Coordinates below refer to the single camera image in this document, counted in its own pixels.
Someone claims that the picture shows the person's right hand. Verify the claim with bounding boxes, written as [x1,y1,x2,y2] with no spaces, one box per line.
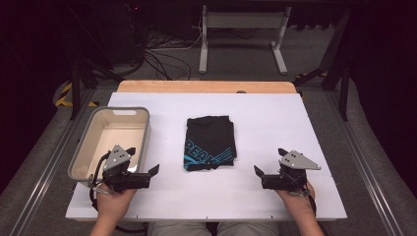
[274,181,317,222]

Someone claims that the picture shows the beige plastic basket grey rim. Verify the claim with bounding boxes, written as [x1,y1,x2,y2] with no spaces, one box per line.
[67,105,151,183]

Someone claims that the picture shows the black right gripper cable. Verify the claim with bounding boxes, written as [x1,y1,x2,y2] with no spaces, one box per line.
[306,191,319,218]

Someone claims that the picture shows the person's right leg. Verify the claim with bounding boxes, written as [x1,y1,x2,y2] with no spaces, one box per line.
[216,221,280,236]

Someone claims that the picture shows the person's left leg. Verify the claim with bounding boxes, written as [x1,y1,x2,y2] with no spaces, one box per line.
[147,221,209,236]

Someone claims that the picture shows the person's leg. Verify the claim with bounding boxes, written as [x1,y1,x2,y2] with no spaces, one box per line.
[216,221,280,236]
[147,221,209,236]

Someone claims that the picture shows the black blue-print t-shirt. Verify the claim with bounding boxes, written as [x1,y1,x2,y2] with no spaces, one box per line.
[183,114,238,172]

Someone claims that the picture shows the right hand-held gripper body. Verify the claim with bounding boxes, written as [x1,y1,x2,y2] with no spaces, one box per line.
[262,149,323,194]

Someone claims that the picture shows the white metal desk frame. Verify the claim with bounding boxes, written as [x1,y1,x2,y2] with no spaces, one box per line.
[198,4,292,76]

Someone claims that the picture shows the bundle of black floor cables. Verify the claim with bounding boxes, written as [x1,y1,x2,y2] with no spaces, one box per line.
[129,4,203,82]

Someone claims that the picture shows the black metal stand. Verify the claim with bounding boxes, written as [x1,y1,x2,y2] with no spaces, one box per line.
[294,8,352,123]
[69,55,127,121]

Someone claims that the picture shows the aluminium floor rail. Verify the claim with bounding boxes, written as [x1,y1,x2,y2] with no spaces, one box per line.
[9,88,96,236]
[323,89,406,236]

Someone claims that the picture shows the yellow black hazard tape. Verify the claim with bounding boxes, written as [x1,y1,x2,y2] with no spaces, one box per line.
[54,82,99,108]

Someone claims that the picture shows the person's left hand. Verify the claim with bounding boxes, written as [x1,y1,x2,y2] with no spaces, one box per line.
[95,183,138,222]

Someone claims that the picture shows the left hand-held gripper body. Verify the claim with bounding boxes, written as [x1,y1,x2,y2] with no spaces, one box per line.
[101,145,152,194]

